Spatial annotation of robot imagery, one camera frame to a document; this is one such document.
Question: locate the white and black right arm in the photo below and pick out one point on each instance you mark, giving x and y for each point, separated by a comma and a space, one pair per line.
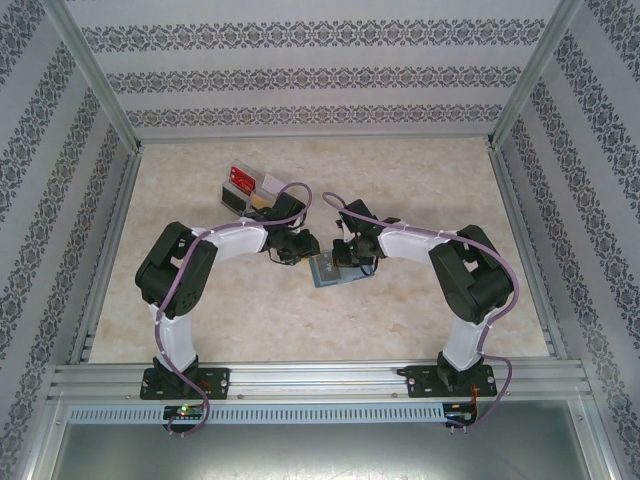
405, 240

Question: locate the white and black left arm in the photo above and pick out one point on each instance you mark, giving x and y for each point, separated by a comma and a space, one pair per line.
235, 240

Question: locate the gold card black stripe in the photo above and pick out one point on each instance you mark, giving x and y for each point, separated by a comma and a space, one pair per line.
256, 200

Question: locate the white card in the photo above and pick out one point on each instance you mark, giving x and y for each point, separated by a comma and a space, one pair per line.
272, 184

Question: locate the plain black card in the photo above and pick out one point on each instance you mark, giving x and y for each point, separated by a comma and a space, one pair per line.
232, 198

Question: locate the small controller board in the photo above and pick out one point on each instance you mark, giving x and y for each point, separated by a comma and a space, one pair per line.
462, 415
185, 412

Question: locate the grey metal sheet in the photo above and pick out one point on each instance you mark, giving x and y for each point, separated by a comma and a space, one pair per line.
320, 455

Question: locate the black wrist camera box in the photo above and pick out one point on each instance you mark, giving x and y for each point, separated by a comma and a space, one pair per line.
342, 248
307, 242

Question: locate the aluminium mounting rail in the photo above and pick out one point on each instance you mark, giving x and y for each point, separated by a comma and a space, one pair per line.
315, 380

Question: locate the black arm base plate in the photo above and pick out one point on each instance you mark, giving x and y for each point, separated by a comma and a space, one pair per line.
420, 382
220, 382

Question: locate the aluminium side rail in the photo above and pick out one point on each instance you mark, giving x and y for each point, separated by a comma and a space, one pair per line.
107, 255
530, 260

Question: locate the aluminium frame post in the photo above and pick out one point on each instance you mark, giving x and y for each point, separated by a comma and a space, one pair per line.
537, 70
95, 75

